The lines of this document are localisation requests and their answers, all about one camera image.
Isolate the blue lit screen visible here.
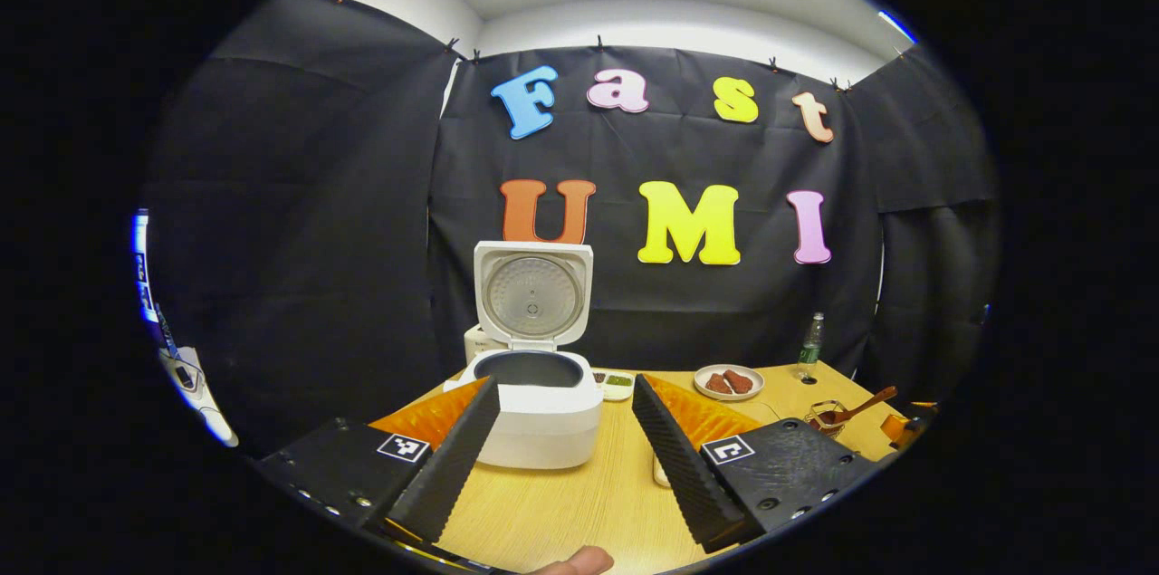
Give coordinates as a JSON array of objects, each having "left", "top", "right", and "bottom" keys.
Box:
[{"left": 131, "top": 211, "right": 155, "bottom": 322}]

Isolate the black backdrop cloth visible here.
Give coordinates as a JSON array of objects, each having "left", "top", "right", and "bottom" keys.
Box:
[{"left": 145, "top": 0, "right": 1001, "bottom": 458}]

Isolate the wire metal chopstick holder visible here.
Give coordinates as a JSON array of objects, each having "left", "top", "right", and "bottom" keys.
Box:
[{"left": 809, "top": 400, "right": 852, "bottom": 436}]

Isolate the clear plastic water bottle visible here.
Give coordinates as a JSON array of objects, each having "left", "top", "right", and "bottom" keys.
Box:
[{"left": 798, "top": 312, "right": 825, "bottom": 381}]

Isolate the brown wooden spoon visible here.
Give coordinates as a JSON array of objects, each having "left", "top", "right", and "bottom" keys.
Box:
[{"left": 819, "top": 386, "right": 899, "bottom": 427}]

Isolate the white device with cable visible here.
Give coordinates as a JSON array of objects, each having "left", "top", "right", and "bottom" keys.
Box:
[{"left": 158, "top": 344, "right": 238, "bottom": 447}]

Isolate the white round plate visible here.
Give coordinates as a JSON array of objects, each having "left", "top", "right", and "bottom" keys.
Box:
[{"left": 694, "top": 364, "right": 765, "bottom": 401}]

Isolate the small ceiling light panel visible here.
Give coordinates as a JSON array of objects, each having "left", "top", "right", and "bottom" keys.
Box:
[{"left": 876, "top": 9, "right": 917, "bottom": 43}]

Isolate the white divided condiment dish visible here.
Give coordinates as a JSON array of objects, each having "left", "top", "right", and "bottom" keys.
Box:
[{"left": 593, "top": 370, "right": 636, "bottom": 402}]

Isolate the white rice cooker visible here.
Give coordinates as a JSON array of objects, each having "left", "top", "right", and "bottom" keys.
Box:
[{"left": 443, "top": 240, "right": 605, "bottom": 470}]

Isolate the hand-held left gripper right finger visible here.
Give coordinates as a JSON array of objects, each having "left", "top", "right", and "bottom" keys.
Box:
[{"left": 631, "top": 373, "right": 884, "bottom": 555}]

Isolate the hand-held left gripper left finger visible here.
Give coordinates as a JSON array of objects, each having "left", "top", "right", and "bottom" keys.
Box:
[{"left": 263, "top": 376, "right": 503, "bottom": 558}]

